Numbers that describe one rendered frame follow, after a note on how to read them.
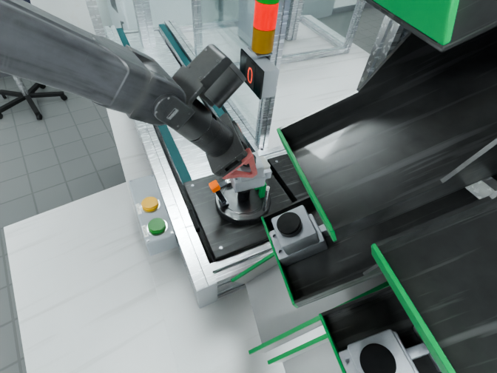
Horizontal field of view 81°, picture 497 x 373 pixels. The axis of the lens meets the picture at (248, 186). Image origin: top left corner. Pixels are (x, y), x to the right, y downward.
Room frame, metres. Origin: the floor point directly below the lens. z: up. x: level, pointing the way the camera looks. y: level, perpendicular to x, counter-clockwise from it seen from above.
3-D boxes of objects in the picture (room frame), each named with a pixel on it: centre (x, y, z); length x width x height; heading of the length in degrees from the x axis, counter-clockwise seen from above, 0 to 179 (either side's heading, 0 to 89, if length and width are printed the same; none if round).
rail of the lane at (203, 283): (0.63, 0.28, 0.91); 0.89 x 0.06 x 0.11; 30
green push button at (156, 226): (0.37, 0.20, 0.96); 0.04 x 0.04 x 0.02
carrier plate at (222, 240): (0.46, 0.01, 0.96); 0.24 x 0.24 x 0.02; 30
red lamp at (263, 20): (0.69, 0.00, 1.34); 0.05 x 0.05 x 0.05
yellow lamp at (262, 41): (0.69, 0.00, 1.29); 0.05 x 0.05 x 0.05
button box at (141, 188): (0.43, 0.24, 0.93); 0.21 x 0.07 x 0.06; 30
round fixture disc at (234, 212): (0.46, 0.01, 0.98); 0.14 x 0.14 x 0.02
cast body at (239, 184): (0.41, 0.00, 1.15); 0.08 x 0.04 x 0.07; 114
